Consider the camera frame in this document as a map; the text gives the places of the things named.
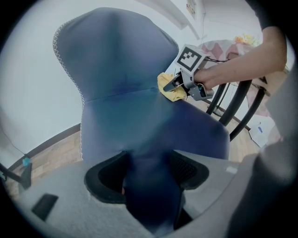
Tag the blue chair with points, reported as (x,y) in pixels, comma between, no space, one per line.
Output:
(121,69)

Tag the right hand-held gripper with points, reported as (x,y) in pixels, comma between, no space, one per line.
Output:
(188,58)

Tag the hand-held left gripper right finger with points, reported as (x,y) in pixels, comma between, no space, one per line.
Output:
(214,179)

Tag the white box with blue label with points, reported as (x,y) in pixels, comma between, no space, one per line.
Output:
(262,132)

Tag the person's dark shirt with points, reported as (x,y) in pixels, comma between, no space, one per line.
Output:
(267,14)

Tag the yellow artificial flower bouquet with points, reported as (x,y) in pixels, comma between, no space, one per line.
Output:
(246,39)

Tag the wooden side desk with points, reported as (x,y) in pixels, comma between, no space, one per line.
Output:
(23,179)

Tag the small teal object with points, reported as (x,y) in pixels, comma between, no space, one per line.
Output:
(26,161)

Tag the person's right hand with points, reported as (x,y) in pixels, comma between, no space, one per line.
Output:
(207,77)

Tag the pink checkered tablecloth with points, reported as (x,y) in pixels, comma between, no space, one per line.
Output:
(216,50)

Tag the person's right forearm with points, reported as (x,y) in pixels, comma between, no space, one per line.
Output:
(251,62)

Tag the wall notice panel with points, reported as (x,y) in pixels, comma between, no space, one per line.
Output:
(191,8)

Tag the yellow cloth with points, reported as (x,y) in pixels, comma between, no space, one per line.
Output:
(175,95)

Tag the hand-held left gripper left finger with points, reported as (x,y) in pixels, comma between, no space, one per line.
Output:
(69,204)

